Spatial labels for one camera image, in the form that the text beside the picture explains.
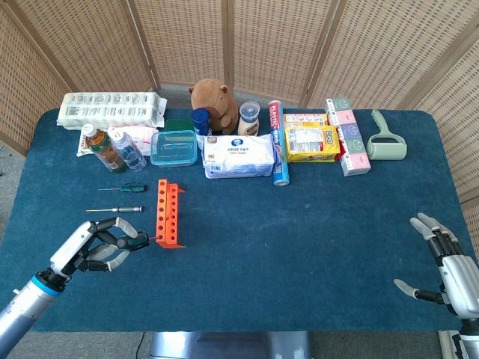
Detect yellow red snack box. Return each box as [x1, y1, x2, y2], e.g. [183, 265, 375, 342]
[283, 113, 330, 128]

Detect dark green box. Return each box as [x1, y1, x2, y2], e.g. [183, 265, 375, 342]
[164, 118, 196, 132]

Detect white egg carton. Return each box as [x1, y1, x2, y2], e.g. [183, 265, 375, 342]
[55, 91, 168, 131]

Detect large green black screwdriver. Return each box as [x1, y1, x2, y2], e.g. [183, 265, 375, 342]
[123, 231, 160, 251]

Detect clear container blue lid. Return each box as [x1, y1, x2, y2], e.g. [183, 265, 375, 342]
[150, 129, 198, 168]

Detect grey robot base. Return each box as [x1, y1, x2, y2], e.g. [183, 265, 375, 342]
[149, 331, 312, 359]

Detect yellow Lipo biscuit bag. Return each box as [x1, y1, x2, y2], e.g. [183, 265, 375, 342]
[284, 125, 342, 164]

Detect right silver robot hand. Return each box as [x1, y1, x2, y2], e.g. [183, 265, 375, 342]
[393, 212, 479, 319]

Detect blue white spray can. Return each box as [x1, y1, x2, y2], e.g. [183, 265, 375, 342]
[191, 107, 213, 150]

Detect pastel tissue box pack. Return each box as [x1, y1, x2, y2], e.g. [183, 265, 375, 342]
[324, 97, 372, 177]

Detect green tea bottle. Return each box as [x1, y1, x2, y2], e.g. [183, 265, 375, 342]
[82, 123, 128, 174]

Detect white pink snack packet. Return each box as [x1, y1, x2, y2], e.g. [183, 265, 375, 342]
[76, 126, 160, 158]

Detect white squeeze bottle clear cap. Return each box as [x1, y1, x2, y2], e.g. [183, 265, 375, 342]
[237, 100, 261, 138]

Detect brown capybara plush toy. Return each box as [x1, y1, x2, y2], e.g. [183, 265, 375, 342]
[189, 78, 240, 135]

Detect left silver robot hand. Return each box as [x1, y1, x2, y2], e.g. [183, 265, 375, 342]
[49, 217, 140, 280]

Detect green lint roller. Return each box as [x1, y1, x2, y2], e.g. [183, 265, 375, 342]
[365, 109, 408, 161]

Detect white wet wipes pack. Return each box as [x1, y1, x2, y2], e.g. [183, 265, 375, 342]
[201, 133, 280, 180]

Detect clear water bottle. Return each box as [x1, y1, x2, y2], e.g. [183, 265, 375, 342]
[107, 129, 147, 172]

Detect orange plastic tool rack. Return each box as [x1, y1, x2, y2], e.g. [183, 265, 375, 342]
[154, 178, 187, 250]

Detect wicker folding screen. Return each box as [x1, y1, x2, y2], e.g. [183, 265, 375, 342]
[0, 0, 479, 210]

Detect blue felt table cover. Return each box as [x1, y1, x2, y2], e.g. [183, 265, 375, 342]
[0, 108, 479, 334]

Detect small green screwdriver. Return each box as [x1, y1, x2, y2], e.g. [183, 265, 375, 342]
[97, 182, 145, 194]

